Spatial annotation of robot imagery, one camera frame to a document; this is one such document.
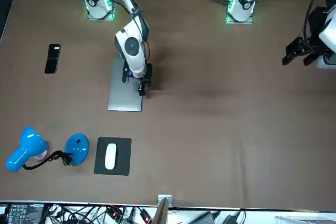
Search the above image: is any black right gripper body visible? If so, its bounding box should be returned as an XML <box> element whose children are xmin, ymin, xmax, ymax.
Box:
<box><xmin>143</xmin><ymin>63</ymin><xmax>153</xmax><ymax>83</ymax></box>

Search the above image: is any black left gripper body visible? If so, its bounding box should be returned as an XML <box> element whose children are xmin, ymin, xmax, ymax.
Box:
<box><xmin>301</xmin><ymin>6</ymin><xmax>328</xmax><ymax>54</ymax></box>

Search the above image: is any silver laptop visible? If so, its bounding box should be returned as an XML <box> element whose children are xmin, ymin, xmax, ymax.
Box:
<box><xmin>107</xmin><ymin>57</ymin><xmax>144</xmax><ymax>112</ymax></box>

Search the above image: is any blue desk lamp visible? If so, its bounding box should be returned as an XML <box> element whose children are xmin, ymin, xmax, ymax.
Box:
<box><xmin>5</xmin><ymin>126</ymin><xmax>89</xmax><ymax>173</ymax></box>

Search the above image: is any black mouse pad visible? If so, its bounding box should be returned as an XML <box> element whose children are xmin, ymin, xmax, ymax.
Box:
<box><xmin>93</xmin><ymin>136</ymin><xmax>132</xmax><ymax>176</ymax></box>

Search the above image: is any white computer mouse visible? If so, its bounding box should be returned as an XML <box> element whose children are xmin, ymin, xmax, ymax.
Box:
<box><xmin>104</xmin><ymin>143</ymin><xmax>118</xmax><ymax>170</ymax></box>

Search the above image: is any black phone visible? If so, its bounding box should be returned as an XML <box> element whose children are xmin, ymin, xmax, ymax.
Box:
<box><xmin>44</xmin><ymin>44</ymin><xmax>61</xmax><ymax>74</ymax></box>

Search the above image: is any power strip with red lights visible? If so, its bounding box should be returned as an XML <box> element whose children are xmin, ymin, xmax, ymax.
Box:
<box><xmin>104</xmin><ymin>207</ymin><xmax>153</xmax><ymax>224</ymax></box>

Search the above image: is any grey power adapter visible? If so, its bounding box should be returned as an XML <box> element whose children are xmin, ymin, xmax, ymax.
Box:
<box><xmin>188</xmin><ymin>210</ymin><xmax>224</xmax><ymax>224</ymax></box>

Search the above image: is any black power adapter with label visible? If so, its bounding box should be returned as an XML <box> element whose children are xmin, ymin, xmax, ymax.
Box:
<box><xmin>5</xmin><ymin>202</ymin><xmax>45</xmax><ymax>224</ymax></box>

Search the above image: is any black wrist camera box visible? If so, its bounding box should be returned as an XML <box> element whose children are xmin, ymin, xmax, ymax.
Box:
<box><xmin>121</xmin><ymin>67</ymin><xmax>132</xmax><ymax>83</ymax></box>

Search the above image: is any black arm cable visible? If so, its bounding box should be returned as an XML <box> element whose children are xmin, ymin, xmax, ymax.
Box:
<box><xmin>130</xmin><ymin>5</ymin><xmax>152</xmax><ymax>63</ymax></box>

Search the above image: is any aluminium frame post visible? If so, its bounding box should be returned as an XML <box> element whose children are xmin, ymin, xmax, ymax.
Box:
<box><xmin>153</xmin><ymin>194</ymin><xmax>173</xmax><ymax>224</ymax></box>

